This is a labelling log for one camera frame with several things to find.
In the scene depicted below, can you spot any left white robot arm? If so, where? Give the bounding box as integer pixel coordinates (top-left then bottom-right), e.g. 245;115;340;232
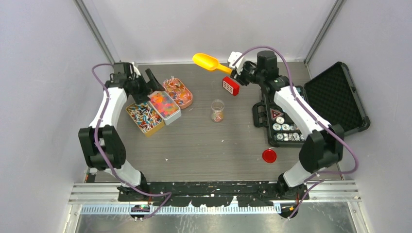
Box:
78;62;164;201

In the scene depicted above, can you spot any purple cable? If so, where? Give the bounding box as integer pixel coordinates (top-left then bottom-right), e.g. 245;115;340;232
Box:
91;63;172;220
233;45;360;220

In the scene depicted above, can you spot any pink tray of lollipops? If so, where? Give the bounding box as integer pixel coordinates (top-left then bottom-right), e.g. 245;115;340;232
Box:
163;76;193;109

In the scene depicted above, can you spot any clear plastic jar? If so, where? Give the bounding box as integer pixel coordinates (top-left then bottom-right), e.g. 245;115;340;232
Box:
211;99;224;123

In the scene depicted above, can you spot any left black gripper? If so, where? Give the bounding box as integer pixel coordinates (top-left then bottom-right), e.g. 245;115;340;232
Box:
130;69;165;105

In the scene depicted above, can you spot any yellow plastic scoop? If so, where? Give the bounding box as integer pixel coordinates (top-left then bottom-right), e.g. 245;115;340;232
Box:
192;53;232;74

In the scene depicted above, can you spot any red jar lid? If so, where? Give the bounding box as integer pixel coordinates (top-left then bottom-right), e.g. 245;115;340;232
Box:
262;149;277;163

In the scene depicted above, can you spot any red toy brick block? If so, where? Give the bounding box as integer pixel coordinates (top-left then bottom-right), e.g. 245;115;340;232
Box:
222;76;240;96

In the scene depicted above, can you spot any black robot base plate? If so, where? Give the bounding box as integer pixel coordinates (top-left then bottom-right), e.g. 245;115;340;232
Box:
117;181;307;207

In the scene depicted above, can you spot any black poker chip case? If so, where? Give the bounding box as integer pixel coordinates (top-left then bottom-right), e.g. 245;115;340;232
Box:
252;62;371;148

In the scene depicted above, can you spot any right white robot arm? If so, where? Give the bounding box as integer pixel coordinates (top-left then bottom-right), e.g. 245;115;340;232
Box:
228;50;344;199

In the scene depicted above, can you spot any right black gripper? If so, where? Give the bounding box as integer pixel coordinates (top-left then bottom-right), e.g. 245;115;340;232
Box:
231;61;265;86

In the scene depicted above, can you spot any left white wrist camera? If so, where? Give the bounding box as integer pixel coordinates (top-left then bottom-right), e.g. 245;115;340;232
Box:
131;62;141;78

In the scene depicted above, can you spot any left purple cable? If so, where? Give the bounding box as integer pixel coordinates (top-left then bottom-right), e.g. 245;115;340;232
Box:
91;63;172;220

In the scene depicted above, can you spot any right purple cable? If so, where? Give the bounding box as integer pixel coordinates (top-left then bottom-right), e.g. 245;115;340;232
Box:
233;45;360;220

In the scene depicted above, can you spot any white tray of gummy candies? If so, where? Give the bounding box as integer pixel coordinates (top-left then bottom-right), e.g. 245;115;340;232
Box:
149;91;182;125

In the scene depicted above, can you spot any yellow tray of wrapped candies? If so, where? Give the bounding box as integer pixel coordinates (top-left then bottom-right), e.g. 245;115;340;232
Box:
126;102;165;137

